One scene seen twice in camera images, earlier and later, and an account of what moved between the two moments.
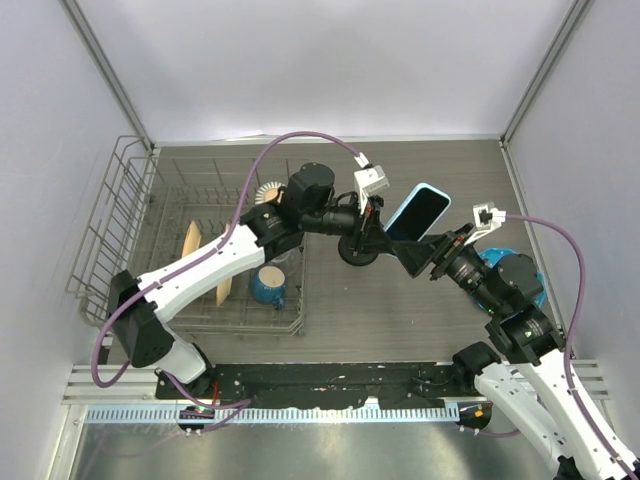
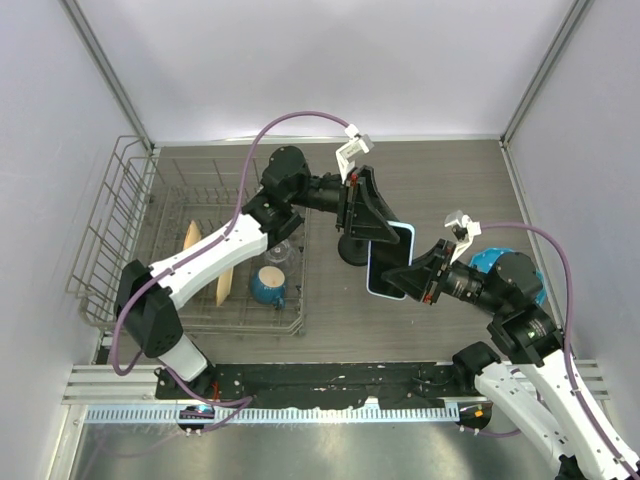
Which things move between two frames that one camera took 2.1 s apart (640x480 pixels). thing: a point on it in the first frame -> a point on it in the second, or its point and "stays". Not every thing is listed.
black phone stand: (357, 250) stays
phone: (419, 213) -> (384, 257)
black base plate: (284, 386) stays
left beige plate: (193, 239) stays
